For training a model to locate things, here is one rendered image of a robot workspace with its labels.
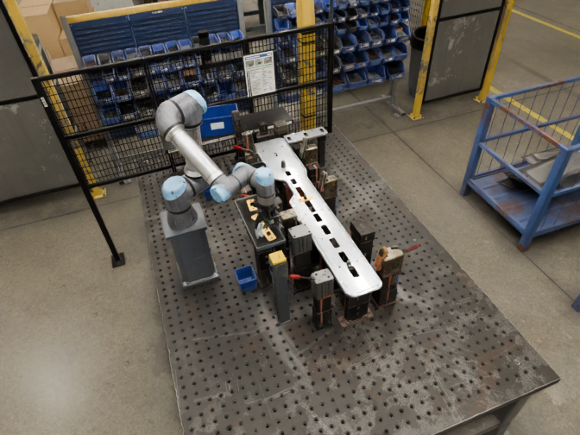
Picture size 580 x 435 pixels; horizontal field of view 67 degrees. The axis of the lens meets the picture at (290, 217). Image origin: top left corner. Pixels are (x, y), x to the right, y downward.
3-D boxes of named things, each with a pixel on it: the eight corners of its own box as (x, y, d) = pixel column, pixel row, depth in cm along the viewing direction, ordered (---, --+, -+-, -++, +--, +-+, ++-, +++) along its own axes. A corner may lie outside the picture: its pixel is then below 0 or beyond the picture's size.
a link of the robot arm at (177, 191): (160, 205, 214) (154, 184, 205) (182, 192, 221) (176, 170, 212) (177, 216, 208) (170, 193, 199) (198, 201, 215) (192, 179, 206)
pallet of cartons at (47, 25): (112, 91, 582) (84, 9, 511) (49, 103, 566) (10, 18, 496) (112, 58, 668) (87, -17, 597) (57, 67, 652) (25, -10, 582)
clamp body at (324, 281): (336, 326, 216) (337, 279, 192) (315, 333, 214) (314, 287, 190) (327, 311, 223) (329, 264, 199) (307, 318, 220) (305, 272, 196)
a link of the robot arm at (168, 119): (143, 105, 171) (225, 197, 168) (165, 94, 177) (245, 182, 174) (141, 122, 181) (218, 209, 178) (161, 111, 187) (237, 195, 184)
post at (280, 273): (293, 321, 220) (288, 262, 190) (279, 326, 218) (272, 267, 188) (287, 310, 225) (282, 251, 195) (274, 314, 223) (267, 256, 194)
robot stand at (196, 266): (183, 289, 238) (165, 238, 211) (176, 263, 252) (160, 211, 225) (219, 278, 243) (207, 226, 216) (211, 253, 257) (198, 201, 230)
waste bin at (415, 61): (453, 97, 527) (467, 35, 478) (417, 105, 516) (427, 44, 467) (429, 80, 563) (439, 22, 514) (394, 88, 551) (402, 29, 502)
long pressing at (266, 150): (390, 285, 198) (390, 283, 197) (345, 301, 192) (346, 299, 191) (283, 137, 294) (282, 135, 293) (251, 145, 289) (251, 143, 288)
